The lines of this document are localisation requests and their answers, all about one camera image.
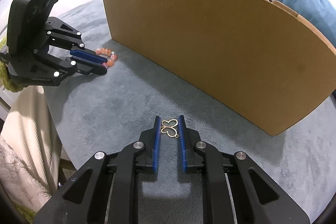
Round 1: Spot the orange pink bead bracelet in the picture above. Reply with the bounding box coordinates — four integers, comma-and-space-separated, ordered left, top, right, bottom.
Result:
95, 47, 119, 69

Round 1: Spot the gold butterfly pendant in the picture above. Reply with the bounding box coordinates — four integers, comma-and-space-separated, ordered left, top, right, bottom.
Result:
161, 119, 179, 138

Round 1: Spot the brown cardboard box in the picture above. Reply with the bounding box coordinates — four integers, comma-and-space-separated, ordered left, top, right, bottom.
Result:
103, 0, 335, 136

